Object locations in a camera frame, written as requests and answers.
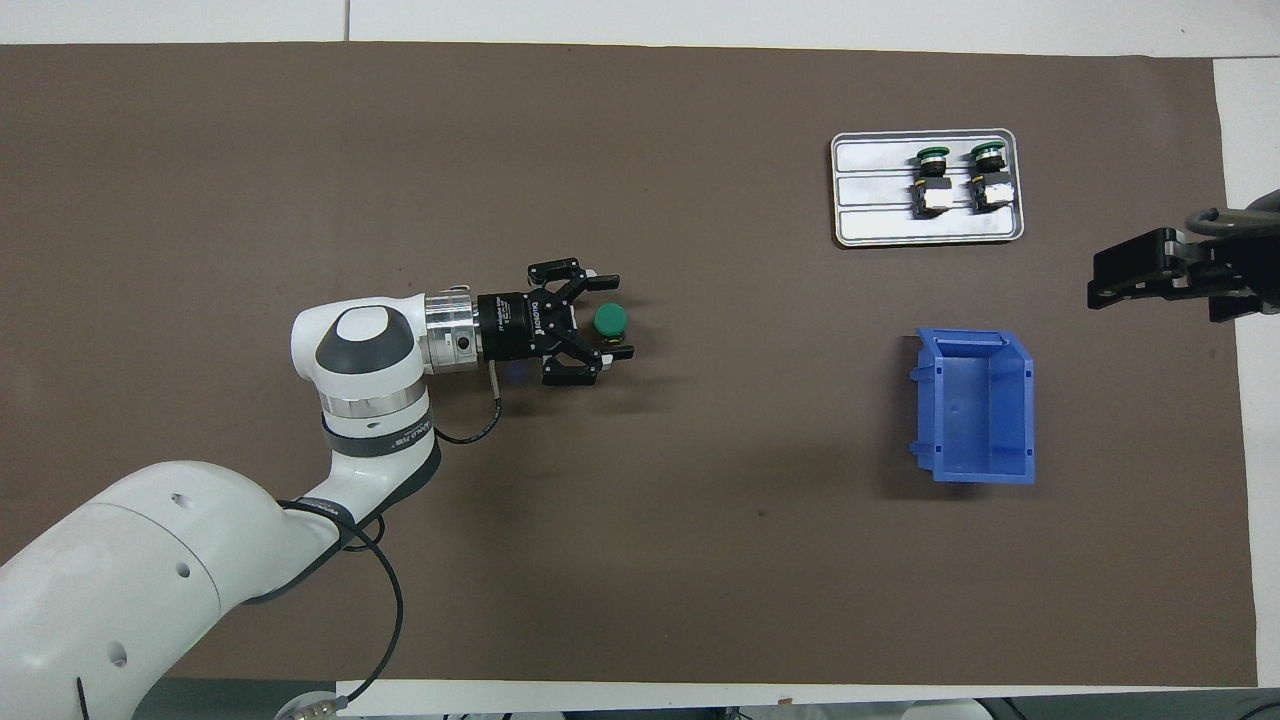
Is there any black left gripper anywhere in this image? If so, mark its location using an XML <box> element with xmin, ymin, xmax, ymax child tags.
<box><xmin>476</xmin><ymin>257</ymin><xmax>637</xmax><ymax>390</ymax></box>

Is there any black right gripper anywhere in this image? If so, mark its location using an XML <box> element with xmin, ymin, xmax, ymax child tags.
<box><xmin>1087</xmin><ymin>227</ymin><xmax>1280</xmax><ymax>324</ymax></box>

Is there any green push button switch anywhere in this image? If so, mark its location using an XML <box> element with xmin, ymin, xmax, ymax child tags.
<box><xmin>968</xmin><ymin>143</ymin><xmax>1014</xmax><ymax>213</ymax></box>
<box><xmin>592</xmin><ymin>302</ymin><xmax>633</xmax><ymax>351</ymax></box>
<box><xmin>910</xmin><ymin>146</ymin><xmax>954</xmax><ymax>217</ymax></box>

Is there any blue plastic storage bin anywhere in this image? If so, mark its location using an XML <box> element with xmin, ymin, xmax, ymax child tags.
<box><xmin>908</xmin><ymin>327</ymin><xmax>1037</xmax><ymax>486</ymax></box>

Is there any brown paper table mat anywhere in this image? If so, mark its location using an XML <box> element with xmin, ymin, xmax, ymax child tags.
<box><xmin>0</xmin><ymin>40</ymin><xmax>1259</xmax><ymax>691</ymax></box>

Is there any grey metal tray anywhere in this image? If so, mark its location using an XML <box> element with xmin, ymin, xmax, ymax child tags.
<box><xmin>830</xmin><ymin>128</ymin><xmax>1027</xmax><ymax>249</ymax></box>

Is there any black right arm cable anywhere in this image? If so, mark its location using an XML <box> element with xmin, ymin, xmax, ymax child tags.
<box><xmin>1185</xmin><ymin>188</ymin><xmax>1280</xmax><ymax>242</ymax></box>

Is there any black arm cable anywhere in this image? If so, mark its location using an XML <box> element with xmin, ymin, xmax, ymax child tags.
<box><xmin>275</xmin><ymin>360</ymin><xmax>503</xmax><ymax>720</ymax></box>
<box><xmin>1185</xmin><ymin>188</ymin><xmax>1280</xmax><ymax>242</ymax></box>

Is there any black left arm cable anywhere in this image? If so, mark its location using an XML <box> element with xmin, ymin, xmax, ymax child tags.
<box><xmin>275</xmin><ymin>360</ymin><xmax>503</xmax><ymax>720</ymax></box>

